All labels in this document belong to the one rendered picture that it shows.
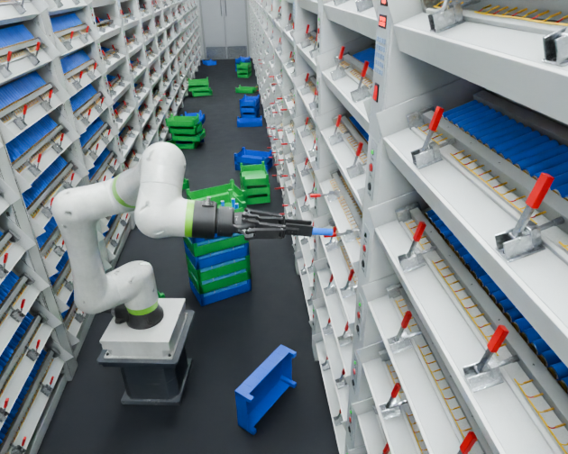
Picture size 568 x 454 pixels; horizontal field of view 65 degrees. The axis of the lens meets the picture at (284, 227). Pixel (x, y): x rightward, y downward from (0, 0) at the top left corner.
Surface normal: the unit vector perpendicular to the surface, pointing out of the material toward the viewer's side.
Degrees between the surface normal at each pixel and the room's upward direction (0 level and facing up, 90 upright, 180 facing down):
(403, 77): 90
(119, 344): 90
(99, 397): 0
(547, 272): 21
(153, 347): 90
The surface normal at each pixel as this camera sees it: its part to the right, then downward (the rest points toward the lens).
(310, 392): -0.02, -0.88
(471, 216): -0.36, -0.80
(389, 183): 0.09, 0.48
